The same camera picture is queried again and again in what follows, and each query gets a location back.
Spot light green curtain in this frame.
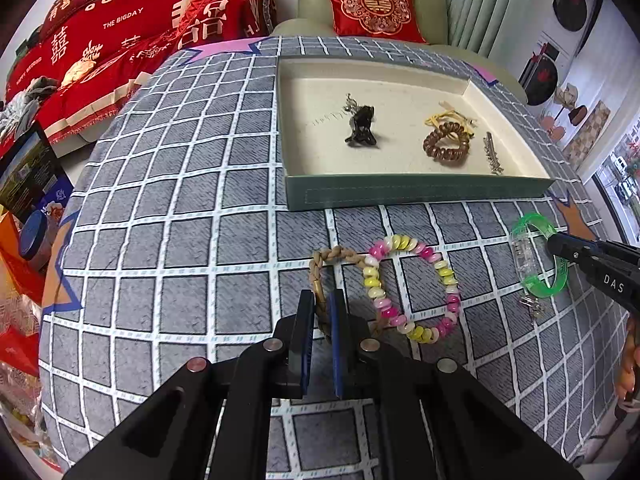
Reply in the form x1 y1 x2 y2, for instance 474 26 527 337
434 0 567 62

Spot black claw hair clip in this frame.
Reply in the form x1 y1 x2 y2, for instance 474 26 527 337
343 104 379 149

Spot dark landscape print box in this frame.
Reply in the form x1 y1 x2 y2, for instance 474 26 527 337
0 122 77 217

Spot blue printed box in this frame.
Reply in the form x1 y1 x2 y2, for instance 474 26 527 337
37 187 72 222

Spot silver hair clip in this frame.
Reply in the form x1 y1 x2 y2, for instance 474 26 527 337
482 131 505 176

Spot silver pendant necklace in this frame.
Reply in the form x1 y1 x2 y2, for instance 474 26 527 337
305 92 362 129

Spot white panel with dark discs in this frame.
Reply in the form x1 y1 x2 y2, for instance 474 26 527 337
517 0 602 107

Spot brown spiral hair tie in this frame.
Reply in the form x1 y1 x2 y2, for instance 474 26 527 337
422 122 472 166

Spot pink yellow beaded bracelet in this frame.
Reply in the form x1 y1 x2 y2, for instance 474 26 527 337
363 233 462 345

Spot blue lidded tin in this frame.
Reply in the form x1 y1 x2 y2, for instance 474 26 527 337
19 209 54 269

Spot red embroidered cushion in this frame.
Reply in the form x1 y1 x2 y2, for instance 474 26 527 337
321 0 429 44

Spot orange gift bag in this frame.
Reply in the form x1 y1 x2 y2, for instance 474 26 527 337
0 212 52 312

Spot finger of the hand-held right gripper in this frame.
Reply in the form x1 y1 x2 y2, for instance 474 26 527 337
546 232 603 275

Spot window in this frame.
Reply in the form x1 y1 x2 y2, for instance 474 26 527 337
594 109 640 247

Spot red printed sofa cover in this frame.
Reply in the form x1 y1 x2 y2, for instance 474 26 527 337
0 0 274 147

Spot red gift bag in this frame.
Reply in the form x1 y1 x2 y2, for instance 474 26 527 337
0 329 42 377

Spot clear plastic bags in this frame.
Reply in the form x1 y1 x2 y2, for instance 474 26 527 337
0 360 57 463

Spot person's right hand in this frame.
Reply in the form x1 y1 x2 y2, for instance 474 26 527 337
615 317 640 413

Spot brown braided bracelet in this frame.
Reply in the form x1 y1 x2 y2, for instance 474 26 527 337
308 245 387 345

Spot grey checked star tablecloth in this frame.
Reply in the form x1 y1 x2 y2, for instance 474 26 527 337
37 35 635 480

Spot wooden ornament display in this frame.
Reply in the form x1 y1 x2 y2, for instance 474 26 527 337
539 82 614 172

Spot light green armchair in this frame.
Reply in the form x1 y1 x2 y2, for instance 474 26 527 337
271 0 532 107

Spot pile of grey clothes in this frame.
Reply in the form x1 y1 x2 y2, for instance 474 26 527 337
0 75 59 137

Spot yellow cord bracelet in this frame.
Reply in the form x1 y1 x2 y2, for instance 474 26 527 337
424 101 479 137

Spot green translucent bracelet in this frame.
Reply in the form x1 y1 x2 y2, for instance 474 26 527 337
509 213 572 300

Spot red satin cushion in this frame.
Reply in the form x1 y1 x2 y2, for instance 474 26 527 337
177 0 239 37

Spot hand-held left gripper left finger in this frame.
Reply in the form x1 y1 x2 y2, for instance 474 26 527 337
62 290 317 480

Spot grey-green shallow box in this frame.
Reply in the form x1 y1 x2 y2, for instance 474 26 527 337
275 55 557 212

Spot small metal keyring clip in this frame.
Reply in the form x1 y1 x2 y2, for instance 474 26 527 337
519 293 547 320

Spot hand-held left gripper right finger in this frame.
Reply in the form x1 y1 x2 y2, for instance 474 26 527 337
330 289 585 480

